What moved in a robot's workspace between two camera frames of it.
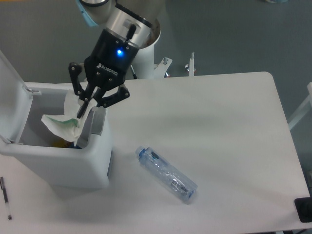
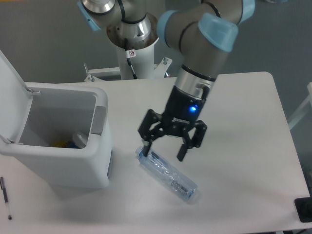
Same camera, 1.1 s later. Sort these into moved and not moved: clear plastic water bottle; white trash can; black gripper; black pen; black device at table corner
Moved: black gripper
Not moved: black pen; black device at table corner; white trash can; clear plastic water bottle
